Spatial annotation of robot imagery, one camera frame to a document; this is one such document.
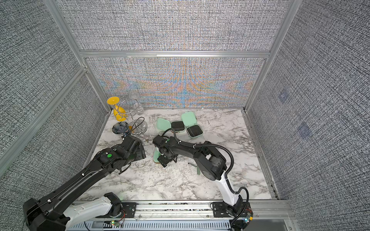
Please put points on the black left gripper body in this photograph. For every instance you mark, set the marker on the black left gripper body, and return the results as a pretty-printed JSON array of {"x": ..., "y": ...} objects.
[{"x": 140, "y": 154}]

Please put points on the black white patterned bowl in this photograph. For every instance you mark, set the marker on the black white patterned bowl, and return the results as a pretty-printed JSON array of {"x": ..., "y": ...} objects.
[{"x": 121, "y": 128}]

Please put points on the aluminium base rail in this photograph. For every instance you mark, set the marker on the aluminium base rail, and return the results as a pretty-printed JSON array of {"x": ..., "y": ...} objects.
[{"x": 198, "y": 215}]

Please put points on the clear glass cup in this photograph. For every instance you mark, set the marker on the clear glass cup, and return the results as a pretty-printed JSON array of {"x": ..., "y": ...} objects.
[{"x": 137, "y": 106}]

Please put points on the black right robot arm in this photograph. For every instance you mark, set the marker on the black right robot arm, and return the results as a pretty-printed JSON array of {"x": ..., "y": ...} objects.
[{"x": 214, "y": 162}]

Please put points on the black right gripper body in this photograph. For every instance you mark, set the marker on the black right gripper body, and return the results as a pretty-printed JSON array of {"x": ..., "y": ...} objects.
[{"x": 163, "y": 160}]

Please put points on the green nail kit case front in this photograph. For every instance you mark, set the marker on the green nail kit case front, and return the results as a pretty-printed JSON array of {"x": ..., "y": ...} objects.
[{"x": 156, "y": 155}]

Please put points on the yellow plastic cup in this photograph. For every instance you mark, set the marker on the yellow plastic cup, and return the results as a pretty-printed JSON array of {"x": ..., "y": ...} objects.
[{"x": 119, "y": 113}]

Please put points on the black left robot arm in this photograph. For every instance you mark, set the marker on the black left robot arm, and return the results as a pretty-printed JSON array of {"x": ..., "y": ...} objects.
[{"x": 48, "y": 211}]

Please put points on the green nail kit case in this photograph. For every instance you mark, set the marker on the green nail kit case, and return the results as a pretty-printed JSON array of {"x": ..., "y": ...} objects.
[
  {"x": 163, "y": 125},
  {"x": 156, "y": 155},
  {"x": 192, "y": 127}
]

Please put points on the yellow cup on stand top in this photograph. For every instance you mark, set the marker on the yellow cup on stand top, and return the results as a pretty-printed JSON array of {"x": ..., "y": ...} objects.
[{"x": 113, "y": 100}]

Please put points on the chrome cup holder stand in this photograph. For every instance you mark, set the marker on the chrome cup holder stand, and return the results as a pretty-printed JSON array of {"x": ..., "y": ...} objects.
[{"x": 137, "y": 123}]

